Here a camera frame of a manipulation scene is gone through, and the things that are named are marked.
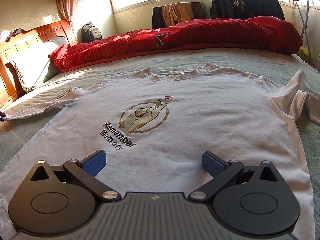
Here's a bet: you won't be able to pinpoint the red quilt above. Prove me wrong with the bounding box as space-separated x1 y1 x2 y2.
49 16 303 73

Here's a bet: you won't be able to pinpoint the grey backpack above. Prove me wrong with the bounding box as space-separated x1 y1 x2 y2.
80 22 102 43

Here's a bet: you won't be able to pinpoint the black hanging coat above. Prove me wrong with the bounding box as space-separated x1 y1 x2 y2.
242 0 285 20

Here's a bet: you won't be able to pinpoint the white printed t-shirt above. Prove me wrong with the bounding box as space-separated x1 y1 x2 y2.
1 63 319 239

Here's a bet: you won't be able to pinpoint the white pillow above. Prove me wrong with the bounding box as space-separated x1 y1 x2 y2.
10 36 67 93

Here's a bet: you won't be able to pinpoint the yellow brown hanging clothes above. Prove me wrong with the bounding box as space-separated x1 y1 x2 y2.
152 2 207 29

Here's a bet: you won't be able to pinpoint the wooden headboard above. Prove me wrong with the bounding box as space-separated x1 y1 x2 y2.
1 20 78 109

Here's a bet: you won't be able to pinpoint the green plaid bed sheet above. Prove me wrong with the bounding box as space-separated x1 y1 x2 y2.
1 48 319 239

